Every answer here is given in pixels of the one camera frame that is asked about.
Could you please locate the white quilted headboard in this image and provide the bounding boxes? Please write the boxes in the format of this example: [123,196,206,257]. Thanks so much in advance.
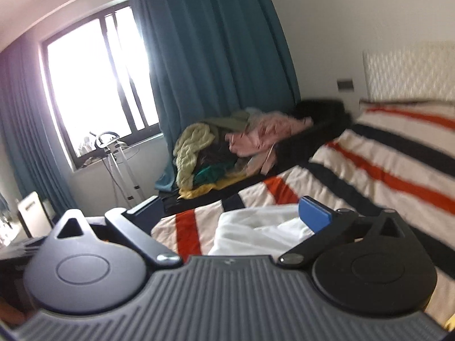
[363,41,455,102]

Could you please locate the yellow cloth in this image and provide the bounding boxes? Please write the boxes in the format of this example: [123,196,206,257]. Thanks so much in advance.
[178,181,231,199]

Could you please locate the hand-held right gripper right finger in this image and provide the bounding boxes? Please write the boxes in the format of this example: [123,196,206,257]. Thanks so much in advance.
[277,195,413,268]

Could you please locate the dark patterned garment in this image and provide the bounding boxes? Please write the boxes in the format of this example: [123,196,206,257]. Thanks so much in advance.
[199,142,242,171]

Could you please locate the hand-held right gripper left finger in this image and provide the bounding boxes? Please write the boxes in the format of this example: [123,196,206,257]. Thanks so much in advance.
[53,195,182,267]

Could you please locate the garment steamer stand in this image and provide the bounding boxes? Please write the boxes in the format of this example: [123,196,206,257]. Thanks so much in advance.
[90,131,144,208]

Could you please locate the striped blanket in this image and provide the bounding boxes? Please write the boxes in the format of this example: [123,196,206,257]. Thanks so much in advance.
[151,99,455,327]

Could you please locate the blue curtain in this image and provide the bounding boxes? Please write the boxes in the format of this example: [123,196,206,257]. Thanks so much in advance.
[126,0,303,189]
[0,34,77,207]

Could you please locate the white and black chair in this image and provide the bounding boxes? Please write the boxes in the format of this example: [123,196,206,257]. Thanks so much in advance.
[17,191,54,239]

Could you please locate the pale green knit blanket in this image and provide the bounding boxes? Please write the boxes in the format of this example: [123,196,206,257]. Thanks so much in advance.
[173,124,217,189]

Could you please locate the olive garment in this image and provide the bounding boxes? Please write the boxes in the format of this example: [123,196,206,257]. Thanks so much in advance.
[217,108,264,128]

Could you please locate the white zip sweatshirt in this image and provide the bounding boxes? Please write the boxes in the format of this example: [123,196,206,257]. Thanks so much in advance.
[210,204,315,256]

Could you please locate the black armchair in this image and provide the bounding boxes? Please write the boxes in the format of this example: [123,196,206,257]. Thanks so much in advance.
[274,99,354,171]

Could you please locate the window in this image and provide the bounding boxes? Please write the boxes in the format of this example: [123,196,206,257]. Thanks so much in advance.
[41,2,164,171]

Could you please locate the pink garment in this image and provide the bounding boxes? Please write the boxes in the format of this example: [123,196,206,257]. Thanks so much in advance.
[226,111,313,166]

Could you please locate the teal garment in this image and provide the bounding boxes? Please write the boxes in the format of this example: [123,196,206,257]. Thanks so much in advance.
[194,165,231,185]

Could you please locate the light blue cloth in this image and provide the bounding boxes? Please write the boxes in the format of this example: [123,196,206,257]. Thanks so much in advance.
[154,174,178,192]

